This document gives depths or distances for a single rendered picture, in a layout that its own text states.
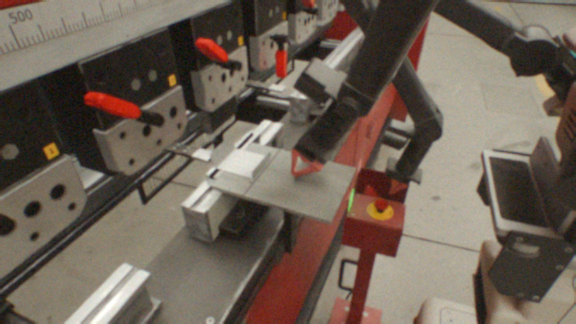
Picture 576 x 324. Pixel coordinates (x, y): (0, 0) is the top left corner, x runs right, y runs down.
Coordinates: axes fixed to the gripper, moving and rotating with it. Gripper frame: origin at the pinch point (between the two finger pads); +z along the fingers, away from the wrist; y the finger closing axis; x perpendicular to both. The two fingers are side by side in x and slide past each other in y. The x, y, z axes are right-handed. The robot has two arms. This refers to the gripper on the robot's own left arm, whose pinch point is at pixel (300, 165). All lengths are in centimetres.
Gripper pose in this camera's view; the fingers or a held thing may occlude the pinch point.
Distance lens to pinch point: 74.0
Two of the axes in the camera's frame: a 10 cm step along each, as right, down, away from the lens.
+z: -4.6, 5.8, 6.8
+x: 8.0, 6.1, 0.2
